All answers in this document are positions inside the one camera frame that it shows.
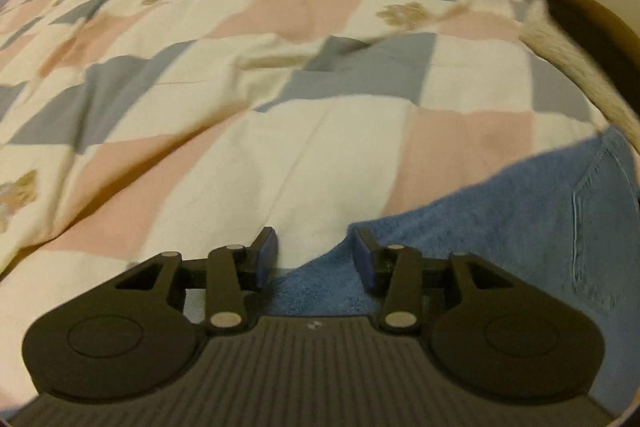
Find blue denim jeans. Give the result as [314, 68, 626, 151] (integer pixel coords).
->
[261, 127, 640, 420]

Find cream fuzzy pillow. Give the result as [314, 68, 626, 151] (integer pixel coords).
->
[520, 0, 640, 148]

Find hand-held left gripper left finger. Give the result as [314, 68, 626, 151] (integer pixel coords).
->
[114, 227, 279, 336]

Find checkered quilt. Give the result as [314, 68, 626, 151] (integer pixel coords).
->
[0, 0, 608, 308]

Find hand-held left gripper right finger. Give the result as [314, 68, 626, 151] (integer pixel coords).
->
[352, 227, 517, 336]

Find dark brown headboard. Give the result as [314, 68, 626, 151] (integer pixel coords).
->
[535, 0, 640, 108]

